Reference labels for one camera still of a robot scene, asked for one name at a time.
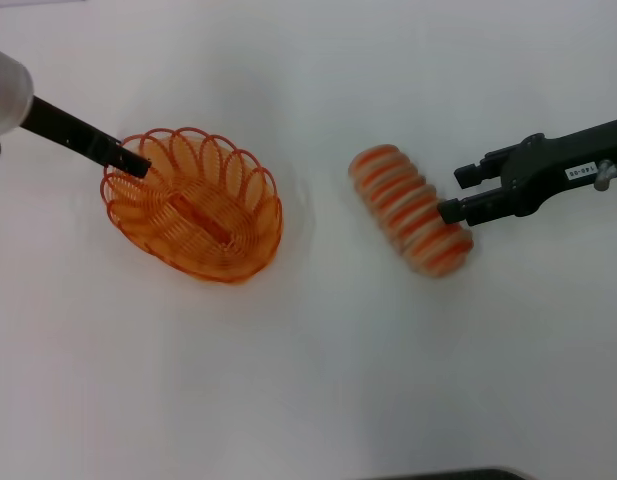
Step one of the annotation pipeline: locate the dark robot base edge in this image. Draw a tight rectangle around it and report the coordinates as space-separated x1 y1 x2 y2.
371 466 532 480

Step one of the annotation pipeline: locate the silver plug on right gripper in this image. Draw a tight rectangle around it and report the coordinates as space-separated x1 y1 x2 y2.
593 158 616 192

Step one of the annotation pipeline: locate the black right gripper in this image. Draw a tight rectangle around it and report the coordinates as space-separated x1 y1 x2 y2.
436 114 617 229

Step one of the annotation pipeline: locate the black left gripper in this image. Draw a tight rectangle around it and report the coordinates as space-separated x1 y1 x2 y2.
18 94 153 178

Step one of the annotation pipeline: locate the orange white striped bread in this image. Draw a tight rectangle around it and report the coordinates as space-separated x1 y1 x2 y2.
347 143 475 278

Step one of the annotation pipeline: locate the orange woven plastic basket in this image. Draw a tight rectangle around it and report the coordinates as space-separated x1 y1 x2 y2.
100 125 284 286

